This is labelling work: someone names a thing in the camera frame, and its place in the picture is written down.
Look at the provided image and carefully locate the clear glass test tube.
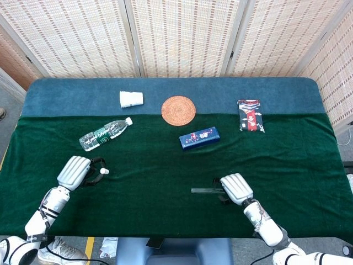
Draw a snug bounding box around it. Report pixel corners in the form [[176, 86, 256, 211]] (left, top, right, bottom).
[[191, 187, 226, 194]]

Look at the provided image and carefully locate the brown woven screen panel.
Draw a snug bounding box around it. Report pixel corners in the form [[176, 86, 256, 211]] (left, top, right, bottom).
[[0, 24, 38, 104]]

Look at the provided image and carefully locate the dark red white patterned packet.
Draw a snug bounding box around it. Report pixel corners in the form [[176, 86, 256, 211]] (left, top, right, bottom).
[[237, 99, 265, 134]]

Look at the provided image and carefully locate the round woven orange coaster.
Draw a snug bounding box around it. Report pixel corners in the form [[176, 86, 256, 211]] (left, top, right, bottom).
[[161, 96, 197, 127]]

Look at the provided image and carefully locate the crumpled white cloth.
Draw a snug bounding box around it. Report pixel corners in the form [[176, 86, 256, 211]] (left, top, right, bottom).
[[99, 237, 119, 259]]

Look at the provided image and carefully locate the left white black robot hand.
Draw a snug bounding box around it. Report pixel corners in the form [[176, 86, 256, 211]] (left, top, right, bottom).
[[56, 155, 111, 192]]

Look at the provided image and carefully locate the white sneaker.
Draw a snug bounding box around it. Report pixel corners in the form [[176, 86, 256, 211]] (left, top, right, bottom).
[[38, 237, 89, 263]]

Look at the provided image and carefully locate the beige woven screen panel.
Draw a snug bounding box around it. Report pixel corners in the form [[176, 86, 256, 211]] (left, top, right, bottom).
[[124, 0, 248, 78], [296, 16, 353, 130], [0, 0, 143, 80], [226, 0, 353, 78]]

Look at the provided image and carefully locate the blue table cloth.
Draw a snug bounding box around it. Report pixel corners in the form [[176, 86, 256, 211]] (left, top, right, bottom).
[[20, 77, 325, 118]]

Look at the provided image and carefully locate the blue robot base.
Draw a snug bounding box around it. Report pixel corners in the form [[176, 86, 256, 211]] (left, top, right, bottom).
[[114, 237, 234, 265]]

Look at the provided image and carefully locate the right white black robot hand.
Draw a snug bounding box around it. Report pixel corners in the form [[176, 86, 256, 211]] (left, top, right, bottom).
[[211, 173, 254, 205]]

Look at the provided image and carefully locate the flat black device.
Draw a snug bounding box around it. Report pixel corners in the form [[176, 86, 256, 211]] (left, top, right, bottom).
[[145, 237, 164, 248]]

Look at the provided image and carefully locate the blue rectangular printed box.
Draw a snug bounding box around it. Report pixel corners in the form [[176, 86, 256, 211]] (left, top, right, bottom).
[[179, 126, 221, 151]]

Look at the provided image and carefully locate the clear plastic water bottle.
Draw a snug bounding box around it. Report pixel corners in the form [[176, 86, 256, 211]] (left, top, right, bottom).
[[79, 116, 133, 152]]

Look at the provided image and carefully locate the dark green velvet cloth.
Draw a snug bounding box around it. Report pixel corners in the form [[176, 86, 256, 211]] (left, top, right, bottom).
[[0, 113, 353, 240]]

